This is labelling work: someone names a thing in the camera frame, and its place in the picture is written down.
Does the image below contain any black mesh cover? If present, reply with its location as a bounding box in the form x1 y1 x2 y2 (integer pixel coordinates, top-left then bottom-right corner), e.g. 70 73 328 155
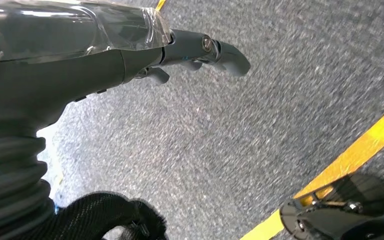
29 191 170 240

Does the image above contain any black robot foot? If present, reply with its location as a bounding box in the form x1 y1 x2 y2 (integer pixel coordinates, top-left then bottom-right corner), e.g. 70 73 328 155
279 172 384 240

